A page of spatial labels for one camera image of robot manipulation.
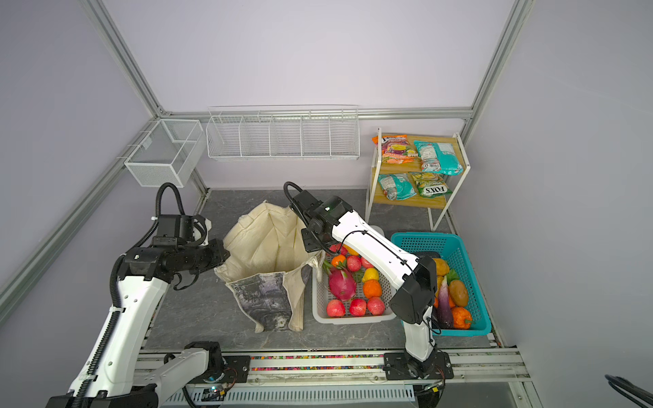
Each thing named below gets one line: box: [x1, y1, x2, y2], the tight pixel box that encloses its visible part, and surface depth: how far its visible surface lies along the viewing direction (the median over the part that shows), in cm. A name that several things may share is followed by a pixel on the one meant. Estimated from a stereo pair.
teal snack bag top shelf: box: [413, 139, 464, 176], surface depth 82 cm
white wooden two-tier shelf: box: [364, 127, 472, 232], surface depth 88 cm
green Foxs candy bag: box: [408, 171, 454, 199], surface depth 98 cm
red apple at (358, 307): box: [349, 298, 367, 318], surface depth 82 cm
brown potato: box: [448, 279, 469, 308], surface depth 81 cm
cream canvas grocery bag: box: [214, 200, 325, 333], surface depth 79 cm
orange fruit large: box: [363, 278, 382, 299], surface depth 85 cm
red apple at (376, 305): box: [366, 296, 386, 316], surface depth 82 cm
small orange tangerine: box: [330, 254, 347, 267], surface depth 92 cm
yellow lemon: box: [362, 267, 380, 283], surface depth 91 cm
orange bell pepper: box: [452, 306, 477, 330], surface depth 78 cm
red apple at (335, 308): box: [326, 299, 346, 318], surface depth 82 cm
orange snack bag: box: [371, 134, 419, 165], surface depth 84 cm
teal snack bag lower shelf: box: [377, 173, 417, 201], surface depth 98 cm
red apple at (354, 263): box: [346, 255, 362, 272], surface depth 91 cm
